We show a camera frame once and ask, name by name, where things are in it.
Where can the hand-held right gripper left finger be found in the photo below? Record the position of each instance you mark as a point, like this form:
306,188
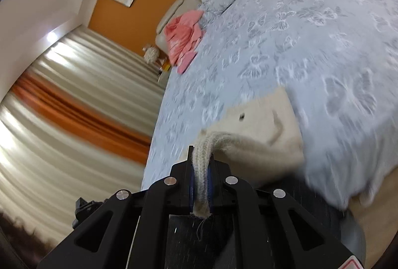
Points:
190,182

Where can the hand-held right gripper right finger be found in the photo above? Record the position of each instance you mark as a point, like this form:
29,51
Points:
212,183

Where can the cream knitted sweater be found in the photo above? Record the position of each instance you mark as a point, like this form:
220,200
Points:
264,135

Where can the pink clothes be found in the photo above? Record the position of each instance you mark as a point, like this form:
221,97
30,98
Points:
183,35

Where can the cream and orange curtain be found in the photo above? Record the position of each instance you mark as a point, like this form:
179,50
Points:
71,113

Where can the bed with floral blue cover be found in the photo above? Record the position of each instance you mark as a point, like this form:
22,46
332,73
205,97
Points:
279,76

